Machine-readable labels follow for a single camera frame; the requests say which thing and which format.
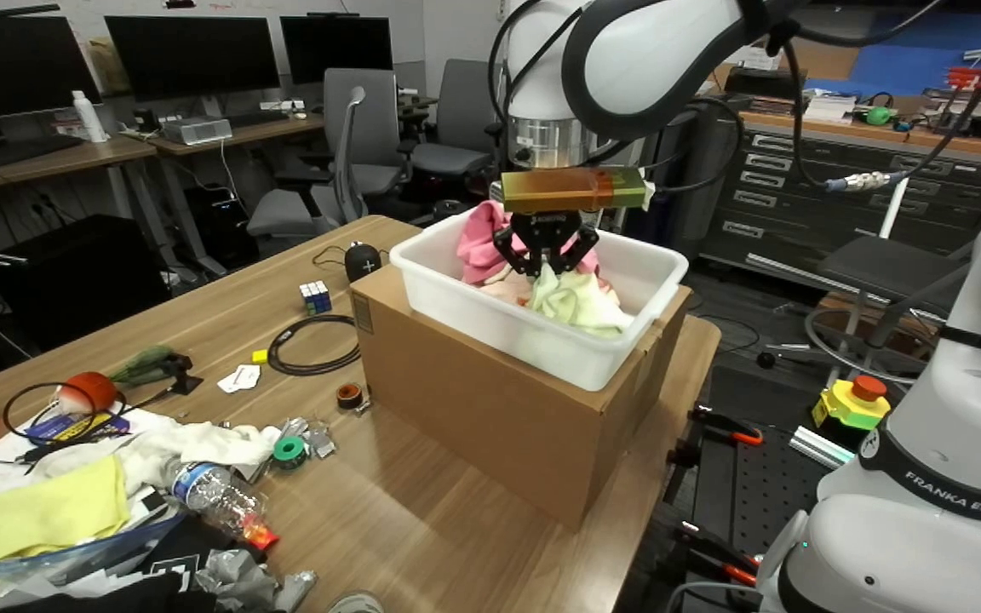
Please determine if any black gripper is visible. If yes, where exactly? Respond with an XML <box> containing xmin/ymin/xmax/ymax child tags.
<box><xmin>495</xmin><ymin>207</ymin><xmax>606</xmax><ymax>279</ymax></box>

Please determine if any light green towel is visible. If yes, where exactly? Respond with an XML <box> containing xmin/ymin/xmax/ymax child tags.
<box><xmin>526</xmin><ymin>261</ymin><xmax>636</xmax><ymax>339</ymax></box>

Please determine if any pink t-shirt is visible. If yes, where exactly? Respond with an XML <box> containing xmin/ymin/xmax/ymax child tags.
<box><xmin>454</xmin><ymin>202</ymin><xmax>606</xmax><ymax>290</ymax></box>

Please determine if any white plastic storage bin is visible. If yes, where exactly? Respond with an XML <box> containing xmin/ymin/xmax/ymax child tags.
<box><xmin>388</xmin><ymin>207</ymin><xmax>691</xmax><ymax>395</ymax></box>

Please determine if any brown cardboard box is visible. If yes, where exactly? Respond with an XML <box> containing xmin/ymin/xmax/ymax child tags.
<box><xmin>348</xmin><ymin>264</ymin><xmax>693</xmax><ymax>526</ymax></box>

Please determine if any black computer mouse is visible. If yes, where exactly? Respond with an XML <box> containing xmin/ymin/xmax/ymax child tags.
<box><xmin>341</xmin><ymin>238</ymin><xmax>384</xmax><ymax>286</ymax></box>

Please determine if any grey office chair white stripe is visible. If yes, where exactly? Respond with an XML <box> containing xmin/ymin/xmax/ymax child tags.
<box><xmin>245</xmin><ymin>63</ymin><xmax>405</xmax><ymax>249</ymax></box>

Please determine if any Rubik's cube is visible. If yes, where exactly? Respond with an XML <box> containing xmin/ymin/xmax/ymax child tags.
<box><xmin>296</xmin><ymin>279</ymin><xmax>332</xmax><ymax>315</ymax></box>

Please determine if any small brown tape roll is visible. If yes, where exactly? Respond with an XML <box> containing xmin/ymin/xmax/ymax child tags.
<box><xmin>332</xmin><ymin>382</ymin><xmax>371</xmax><ymax>415</ymax></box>

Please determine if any small black monitor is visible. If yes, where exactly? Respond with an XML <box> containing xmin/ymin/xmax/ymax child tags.
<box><xmin>278</xmin><ymin>11</ymin><xmax>397</xmax><ymax>88</ymax></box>

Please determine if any green tape roll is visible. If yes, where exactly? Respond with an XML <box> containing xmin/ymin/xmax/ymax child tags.
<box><xmin>269</xmin><ymin>432</ymin><xmax>313</xmax><ymax>471</ymax></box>

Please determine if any aluminium extrusion bar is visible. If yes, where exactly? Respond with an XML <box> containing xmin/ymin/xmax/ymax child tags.
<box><xmin>791</xmin><ymin>421</ymin><xmax>861</xmax><ymax>473</ymax></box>

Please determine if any white paper scrap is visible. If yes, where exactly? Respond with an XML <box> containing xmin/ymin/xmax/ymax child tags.
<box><xmin>215</xmin><ymin>361</ymin><xmax>263</xmax><ymax>397</ymax></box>

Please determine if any yellow emergency stop button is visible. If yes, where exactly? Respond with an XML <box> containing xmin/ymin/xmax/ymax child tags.
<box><xmin>809</xmin><ymin>371</ymin><xmax>896</xmax><ymax>434</ymax></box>

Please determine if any grey desktop device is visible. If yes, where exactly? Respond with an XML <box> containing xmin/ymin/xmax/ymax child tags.
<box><xmin>154</xmin><ymin>112</ymin><xmax>233</xmax><ymax>148</ymax></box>

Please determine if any white cloth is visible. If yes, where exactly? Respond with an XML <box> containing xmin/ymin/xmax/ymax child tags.
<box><xmin>0</xmin><ymin>406</ymin><xmax>281</xmax><ymax>515</ymax></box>

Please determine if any wide black monitor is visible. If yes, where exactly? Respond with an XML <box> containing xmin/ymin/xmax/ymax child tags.
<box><xmin>103</xmin><ymin>12</ymin><xmax>281</xmax><ymax>98</ymax></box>

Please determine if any clear plastic water bottle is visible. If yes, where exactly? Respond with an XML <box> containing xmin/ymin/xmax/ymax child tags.
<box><xmin>161</xmin><ymin>456</ymin><xmax>281</xmax><ymax>558</ymax></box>

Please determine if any grey crumpled plastic bag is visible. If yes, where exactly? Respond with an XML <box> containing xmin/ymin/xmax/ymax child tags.
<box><xmin>0</xmin><ymin>531</ymin><xmax>323</xmax><ymax>613</ymax></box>

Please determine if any red-capped clear container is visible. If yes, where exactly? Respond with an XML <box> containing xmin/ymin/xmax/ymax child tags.
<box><xmin>56</xmin><ymin>367</ymin><xmax>124</xmax><ymax>419</ymax></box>

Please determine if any white spray bottle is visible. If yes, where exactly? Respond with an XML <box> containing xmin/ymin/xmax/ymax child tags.
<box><xmin>69</xmin><ymin>86</ymin><xmax>113</xmax><ymax>145</ymax></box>

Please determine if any wooden office desk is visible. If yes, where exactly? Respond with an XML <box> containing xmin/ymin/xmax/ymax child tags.
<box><xmin>0</xmin><ymin>112</ymin><xmax>331</xmax><ymax>286</ymax></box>

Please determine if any black keyboard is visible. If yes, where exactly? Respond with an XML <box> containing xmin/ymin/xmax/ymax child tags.
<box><xmin>0</xmin><ymin>131</ymin><xmax>86</xmax><ymax>175</ymax></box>

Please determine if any large black monitor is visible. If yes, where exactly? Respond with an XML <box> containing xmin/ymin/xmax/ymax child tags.
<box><xmin>0</xmin><ymin>11</ymin><xmax>103</xmax><ymax>126</ymax></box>

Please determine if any yellow cloth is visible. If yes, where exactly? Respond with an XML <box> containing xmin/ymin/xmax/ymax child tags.
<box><xmin>0</xmin><ymin>453</ymin><xmax>132</xmax><ymax>592</ymax></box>

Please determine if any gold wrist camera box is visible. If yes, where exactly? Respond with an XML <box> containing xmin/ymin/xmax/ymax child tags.
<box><xmin>485</xmin><ymin>162</ymin><xmax>660</xmax><ymax>217</ymax></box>

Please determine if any orange-handled black clamp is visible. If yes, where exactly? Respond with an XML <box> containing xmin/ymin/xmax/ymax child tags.
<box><xmin>671</xmin><ymin>518</ymin><xmax>767</xmax><ymax>590</ymax></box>
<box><xmin>688</xmin><ymin>400</ymin><xmax>769</xmax><ymax>453</ymax></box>

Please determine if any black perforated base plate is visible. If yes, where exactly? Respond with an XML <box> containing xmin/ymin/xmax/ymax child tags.
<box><xmin>622</xmin><ymin>336</ymin><xmax>858</xmax><ymax>613</ymax></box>

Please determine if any green handled tool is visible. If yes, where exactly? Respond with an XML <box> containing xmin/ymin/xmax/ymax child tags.
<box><xmin>107</xmin><ymin>347</ymin><xmax>203</xmax><ymax>397</ymax></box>

